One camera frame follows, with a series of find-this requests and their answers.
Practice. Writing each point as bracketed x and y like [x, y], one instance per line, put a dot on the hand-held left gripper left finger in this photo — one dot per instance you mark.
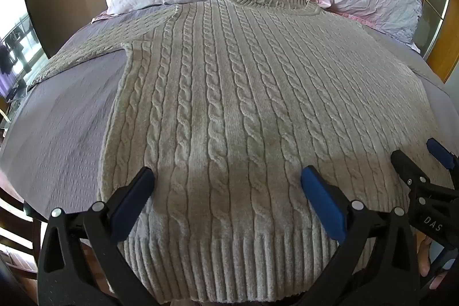
[133, 199]

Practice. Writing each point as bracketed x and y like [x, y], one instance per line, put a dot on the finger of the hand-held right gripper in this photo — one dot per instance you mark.
[439, 152]
[405, 164]

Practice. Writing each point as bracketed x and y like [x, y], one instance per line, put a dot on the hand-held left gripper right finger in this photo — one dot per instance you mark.
[321, 199]

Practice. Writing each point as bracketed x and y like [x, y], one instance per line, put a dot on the dark hanging clothes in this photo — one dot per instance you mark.
[8, 57]

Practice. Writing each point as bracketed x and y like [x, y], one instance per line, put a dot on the person's right hand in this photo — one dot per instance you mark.
[424, 255]

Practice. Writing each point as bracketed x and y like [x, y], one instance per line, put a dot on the wooden headboard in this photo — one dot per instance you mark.
[440, 51]

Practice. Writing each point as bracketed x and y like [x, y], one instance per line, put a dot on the grey-purple bedspread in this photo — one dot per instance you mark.
[61, 126]

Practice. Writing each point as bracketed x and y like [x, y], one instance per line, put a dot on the window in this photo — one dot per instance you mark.
[25, 51]

